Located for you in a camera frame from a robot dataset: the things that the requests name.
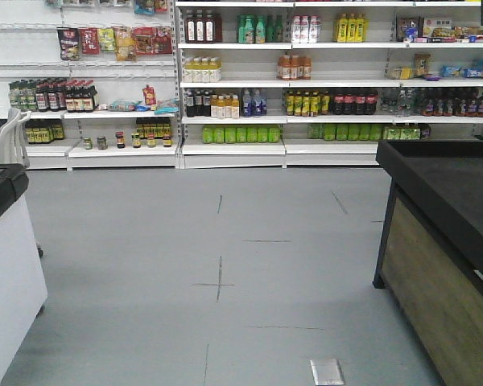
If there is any white chest freezer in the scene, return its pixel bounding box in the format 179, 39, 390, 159
0, 164, 47, 382

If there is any black wooden display stand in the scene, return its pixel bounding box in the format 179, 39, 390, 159
374, 140, 483, 385

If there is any metal floor plate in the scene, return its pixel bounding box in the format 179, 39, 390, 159
310, 359, 345, 386

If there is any white supermarket shelf unit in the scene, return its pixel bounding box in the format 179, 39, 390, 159
0, 1, 483, 170

